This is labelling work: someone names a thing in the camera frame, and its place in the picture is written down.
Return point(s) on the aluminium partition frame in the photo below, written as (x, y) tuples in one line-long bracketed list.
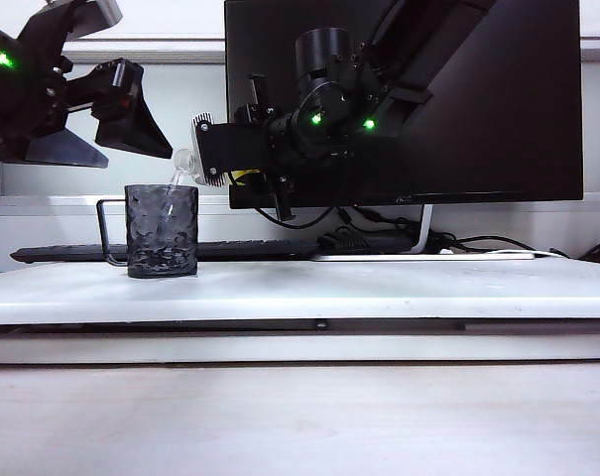
[(131, 53)]

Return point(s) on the black computer keyboard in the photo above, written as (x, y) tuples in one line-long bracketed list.
[(56, 253)]

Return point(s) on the silver monitor stand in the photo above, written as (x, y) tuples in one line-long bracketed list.
[(453, 257)]

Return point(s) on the white raised board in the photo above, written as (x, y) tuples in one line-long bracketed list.
[(299, 292)]

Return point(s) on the black computer monitor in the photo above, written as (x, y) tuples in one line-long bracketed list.
[(503, 124)]

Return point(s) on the clear bottle with yellow label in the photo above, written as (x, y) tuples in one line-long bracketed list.
[(183, 159)]

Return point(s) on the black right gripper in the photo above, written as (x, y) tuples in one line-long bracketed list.
[(250, 149)]

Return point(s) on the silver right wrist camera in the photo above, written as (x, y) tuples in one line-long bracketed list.
[(200, 144)]

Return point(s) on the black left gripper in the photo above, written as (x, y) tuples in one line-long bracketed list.
[(46, 74)]

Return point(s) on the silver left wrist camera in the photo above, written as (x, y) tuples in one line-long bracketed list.
[(101, 12)]

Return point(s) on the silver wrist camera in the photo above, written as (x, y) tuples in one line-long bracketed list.
[(200, 144), (101, 12)]

